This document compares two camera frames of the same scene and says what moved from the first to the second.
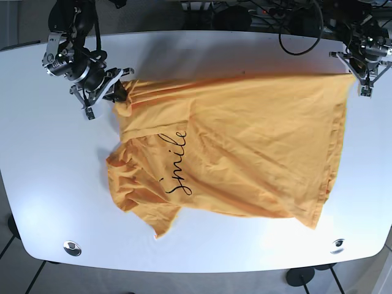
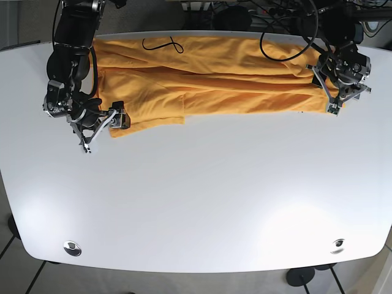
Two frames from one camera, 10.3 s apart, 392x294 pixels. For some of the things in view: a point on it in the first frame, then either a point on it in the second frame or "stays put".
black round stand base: [300, 276] stays put
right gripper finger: [365, 91] to [334, 109]
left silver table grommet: [72, 248] stays put
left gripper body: [92, 76] to [87, 117]
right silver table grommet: [337, 246] stays put
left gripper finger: [90, 112] to [86, 148]
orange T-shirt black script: [248, 145] to [160, 81]
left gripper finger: [117, 94] to [120, 120]
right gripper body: [364, 60] to [343, 72]
